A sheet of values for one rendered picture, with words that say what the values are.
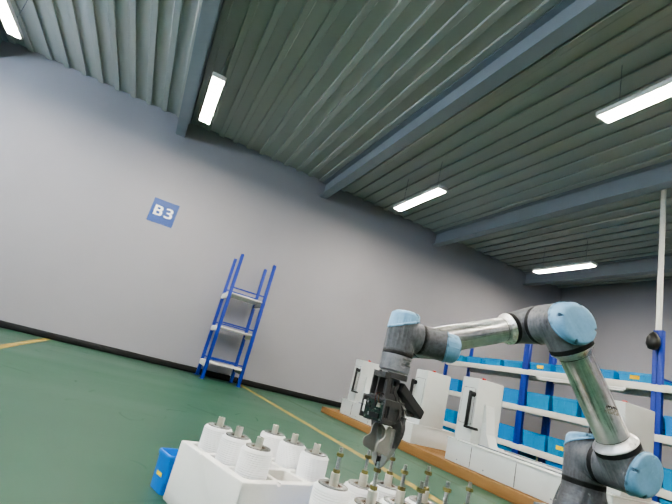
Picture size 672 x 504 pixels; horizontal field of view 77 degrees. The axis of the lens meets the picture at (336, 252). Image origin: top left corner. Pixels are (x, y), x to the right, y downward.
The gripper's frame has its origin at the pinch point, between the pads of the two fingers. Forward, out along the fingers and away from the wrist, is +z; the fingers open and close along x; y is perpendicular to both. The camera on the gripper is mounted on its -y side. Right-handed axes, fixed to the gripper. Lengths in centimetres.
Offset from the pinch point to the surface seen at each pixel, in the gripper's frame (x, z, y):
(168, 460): -76, 24, 12
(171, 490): -69, 31, 12
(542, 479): -52, 14, -240
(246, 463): -39.6, 13.3, 8.2
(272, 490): -34.3, 18.3, 0.8
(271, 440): -62, 11, -16
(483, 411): -120, -19, -281
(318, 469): -37.7, 13.1, -18.3
